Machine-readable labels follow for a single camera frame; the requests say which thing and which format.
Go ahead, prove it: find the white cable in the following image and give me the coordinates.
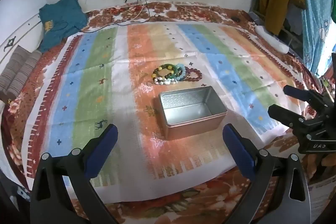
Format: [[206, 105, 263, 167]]
[[130, 2, 149, 23]]

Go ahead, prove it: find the white printed box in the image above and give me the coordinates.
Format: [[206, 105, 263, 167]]
[[308, 176, 336, 224]]

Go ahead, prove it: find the white stone bracelet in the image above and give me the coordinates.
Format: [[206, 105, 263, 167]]
[[154, 76, 172, 85]]

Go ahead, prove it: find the blue printed curtain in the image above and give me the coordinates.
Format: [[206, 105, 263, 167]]
[[287, 0, 336, 78]]

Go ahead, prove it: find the silver metal tin box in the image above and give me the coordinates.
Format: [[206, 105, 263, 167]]
[[158, 86, 227, 141]]

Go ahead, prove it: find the green yellow bead bracelet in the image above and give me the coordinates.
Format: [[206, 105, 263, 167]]
[[153, 63, 177, 81]]

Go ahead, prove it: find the light blue bead bracelet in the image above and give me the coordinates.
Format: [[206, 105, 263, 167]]
[[175, 63, 186, 80]]

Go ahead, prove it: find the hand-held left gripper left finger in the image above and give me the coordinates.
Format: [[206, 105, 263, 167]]
[[30, 124, 118, 224]]

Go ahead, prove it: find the red bead bracelet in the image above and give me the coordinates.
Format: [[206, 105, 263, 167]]
[[188, 68, 203, 81]]

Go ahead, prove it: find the teal shirt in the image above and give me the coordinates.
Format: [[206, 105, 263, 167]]
[[38, 0, 89, 53]]

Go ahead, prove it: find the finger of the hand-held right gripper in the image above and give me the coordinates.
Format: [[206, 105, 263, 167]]
[[268, 105, 315, 133], [283, 85, 328, 107]]

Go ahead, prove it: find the striped grey cushion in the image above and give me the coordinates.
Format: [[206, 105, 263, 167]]
[[0, 45, 43, 104]]

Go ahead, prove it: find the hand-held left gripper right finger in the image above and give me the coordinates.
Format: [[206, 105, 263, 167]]
[[223, 124, 312, 224]]

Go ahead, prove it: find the striped colourful mat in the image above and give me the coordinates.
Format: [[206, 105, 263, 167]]
[[25, 20, 317, 199]]

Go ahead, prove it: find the green jade bangle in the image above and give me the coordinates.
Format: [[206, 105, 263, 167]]
[[164, 67, 184, 83]]

